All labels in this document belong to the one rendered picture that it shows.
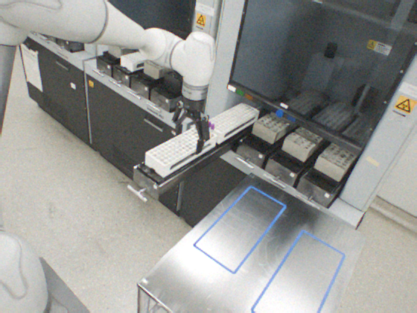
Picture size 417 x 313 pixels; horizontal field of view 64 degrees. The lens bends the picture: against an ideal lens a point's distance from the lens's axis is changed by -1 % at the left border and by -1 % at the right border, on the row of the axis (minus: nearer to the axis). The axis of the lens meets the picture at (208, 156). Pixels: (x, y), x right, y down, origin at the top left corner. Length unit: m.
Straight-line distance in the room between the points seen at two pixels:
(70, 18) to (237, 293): 0.73
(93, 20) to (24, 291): 0.58
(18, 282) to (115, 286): 1.07
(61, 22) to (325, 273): 0.90
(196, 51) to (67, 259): 1.35
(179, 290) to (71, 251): 1.18
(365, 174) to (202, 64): 0.72
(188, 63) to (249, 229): 0.55
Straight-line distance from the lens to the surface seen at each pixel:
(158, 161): 1.18
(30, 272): 0.86
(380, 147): 1.30
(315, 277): 1.04
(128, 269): 1.92
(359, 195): 1.41
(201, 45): 1.07
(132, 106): 1.91
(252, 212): 1.13
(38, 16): 0.65
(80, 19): 0.68
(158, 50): 1.13
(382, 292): 2.27
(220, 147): 1.39
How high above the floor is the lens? 1.62
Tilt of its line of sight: 38 degrees down
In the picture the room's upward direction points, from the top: 11 degrees clockwise
